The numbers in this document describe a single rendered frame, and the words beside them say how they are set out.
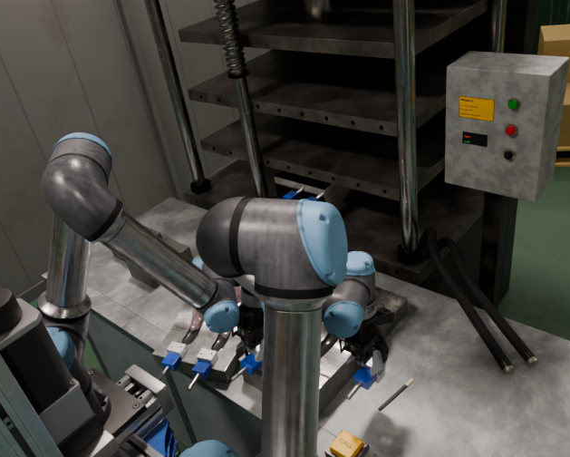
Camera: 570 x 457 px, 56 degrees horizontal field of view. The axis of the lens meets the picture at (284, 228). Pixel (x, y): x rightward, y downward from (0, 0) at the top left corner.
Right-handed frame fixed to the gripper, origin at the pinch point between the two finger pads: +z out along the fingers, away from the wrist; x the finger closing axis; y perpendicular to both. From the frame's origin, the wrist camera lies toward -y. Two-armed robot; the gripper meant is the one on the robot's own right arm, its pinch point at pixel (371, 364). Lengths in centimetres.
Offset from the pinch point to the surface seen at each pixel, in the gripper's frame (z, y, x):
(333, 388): 11.1, 4.6, -10.0
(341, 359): 6.7, -2.0, -11.5
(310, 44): -57, -69, -65
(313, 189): 0, -66, -70
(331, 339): 6.9, -6.9, -18.5
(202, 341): 10, 13, -54
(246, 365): 1.3, 17.3, -28.3
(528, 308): 95, -144, -4
